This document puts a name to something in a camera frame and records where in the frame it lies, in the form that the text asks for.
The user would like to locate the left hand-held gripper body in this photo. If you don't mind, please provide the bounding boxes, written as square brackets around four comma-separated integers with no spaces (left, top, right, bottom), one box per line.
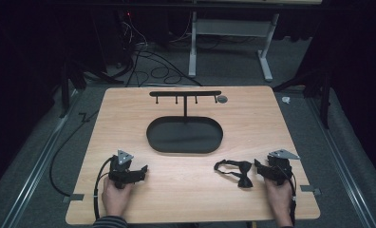
[108,149,143,190]

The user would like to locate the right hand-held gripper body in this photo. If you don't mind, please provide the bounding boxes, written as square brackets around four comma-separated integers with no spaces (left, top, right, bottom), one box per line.
[261,148,301,186]

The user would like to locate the black bow tie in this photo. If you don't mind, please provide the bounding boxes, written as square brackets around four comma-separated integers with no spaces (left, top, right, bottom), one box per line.
[213,159,254,189]

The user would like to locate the black hook stand with tray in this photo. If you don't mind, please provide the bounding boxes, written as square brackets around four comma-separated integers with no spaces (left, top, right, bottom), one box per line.
[145,90,224,155]

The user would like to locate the person's left hand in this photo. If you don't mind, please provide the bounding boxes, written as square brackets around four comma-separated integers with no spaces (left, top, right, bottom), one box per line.
[101,177,134,219]

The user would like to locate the person's right hand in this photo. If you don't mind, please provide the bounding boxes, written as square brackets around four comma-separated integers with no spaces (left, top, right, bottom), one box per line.
[264,178,294,228]

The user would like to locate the grey tape strip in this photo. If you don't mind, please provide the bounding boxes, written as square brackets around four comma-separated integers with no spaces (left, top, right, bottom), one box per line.
[299,184,322,196]

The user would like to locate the striped left sleeve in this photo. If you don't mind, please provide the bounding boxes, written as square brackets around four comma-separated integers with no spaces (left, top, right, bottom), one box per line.
[92,216,129,228]

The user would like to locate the black metal stand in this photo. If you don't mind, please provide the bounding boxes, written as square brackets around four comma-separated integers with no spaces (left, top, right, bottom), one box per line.
[58,58,125,119]
[273,70,332,129]

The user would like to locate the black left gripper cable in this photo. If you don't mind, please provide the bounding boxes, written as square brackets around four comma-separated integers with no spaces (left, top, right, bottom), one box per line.
[93,157,114,220]

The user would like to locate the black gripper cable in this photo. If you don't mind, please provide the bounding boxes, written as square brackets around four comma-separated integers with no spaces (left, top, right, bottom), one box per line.
[93,157,114,220]
[280,167,298,226]

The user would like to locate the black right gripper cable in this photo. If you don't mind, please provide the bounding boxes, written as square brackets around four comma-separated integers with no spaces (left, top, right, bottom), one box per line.
[280,167,298,226]

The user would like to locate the black cable on floor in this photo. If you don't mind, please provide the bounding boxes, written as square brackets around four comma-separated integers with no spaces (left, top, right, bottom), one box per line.
[48,108,99,198]

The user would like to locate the tangle of black floor cables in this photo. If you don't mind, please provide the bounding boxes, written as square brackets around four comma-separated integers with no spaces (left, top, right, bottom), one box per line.
[114,12,203,88]

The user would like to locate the white metal desk frame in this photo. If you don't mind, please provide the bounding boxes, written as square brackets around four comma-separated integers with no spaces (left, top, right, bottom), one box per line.
[188,10,280,83]

